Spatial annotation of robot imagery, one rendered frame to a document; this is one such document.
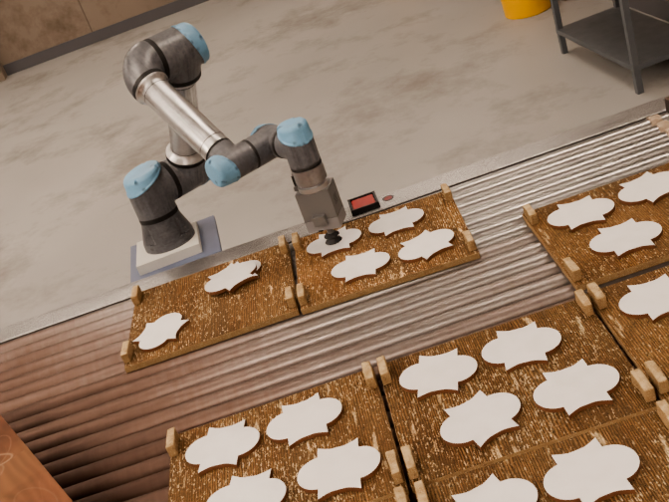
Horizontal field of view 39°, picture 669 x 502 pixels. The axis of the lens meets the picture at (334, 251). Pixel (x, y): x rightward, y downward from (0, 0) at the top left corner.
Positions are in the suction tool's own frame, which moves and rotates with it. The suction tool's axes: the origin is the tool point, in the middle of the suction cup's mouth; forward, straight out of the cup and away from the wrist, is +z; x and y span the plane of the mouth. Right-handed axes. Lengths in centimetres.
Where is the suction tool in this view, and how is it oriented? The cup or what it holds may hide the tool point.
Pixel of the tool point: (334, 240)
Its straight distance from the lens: 228.2
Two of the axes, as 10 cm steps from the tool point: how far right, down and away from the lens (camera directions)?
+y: 9.3, -1.6, -3.4
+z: 3.1, 8.4, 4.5
